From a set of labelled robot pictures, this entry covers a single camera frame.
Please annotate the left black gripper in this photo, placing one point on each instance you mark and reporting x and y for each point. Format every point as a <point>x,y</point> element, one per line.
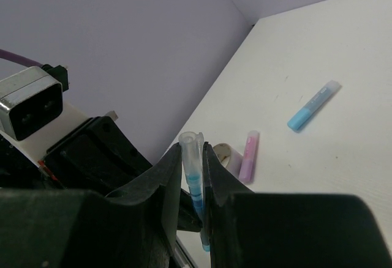
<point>95,156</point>

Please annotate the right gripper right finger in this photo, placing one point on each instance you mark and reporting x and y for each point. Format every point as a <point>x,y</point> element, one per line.
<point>249,229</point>

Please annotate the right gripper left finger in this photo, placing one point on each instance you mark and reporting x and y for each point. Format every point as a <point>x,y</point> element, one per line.
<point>135,226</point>

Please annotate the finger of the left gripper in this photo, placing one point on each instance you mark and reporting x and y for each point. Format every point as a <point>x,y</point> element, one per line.
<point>189,223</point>
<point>187,210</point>

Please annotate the blue pen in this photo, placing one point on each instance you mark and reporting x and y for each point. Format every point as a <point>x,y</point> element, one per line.
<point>197,200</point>

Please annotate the clear pen cap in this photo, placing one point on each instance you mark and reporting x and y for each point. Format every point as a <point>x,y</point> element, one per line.
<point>191,151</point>

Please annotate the pink purple highlighter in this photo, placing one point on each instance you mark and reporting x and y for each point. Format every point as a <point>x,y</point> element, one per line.
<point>250,153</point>

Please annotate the large grey tape roll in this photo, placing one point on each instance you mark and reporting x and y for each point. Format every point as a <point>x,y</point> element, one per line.
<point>229,158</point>

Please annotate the blue highlighter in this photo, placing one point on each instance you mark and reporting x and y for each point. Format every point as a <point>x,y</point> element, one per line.
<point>297,122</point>

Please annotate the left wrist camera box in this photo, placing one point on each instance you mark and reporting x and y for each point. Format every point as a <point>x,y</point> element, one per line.
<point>34,116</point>

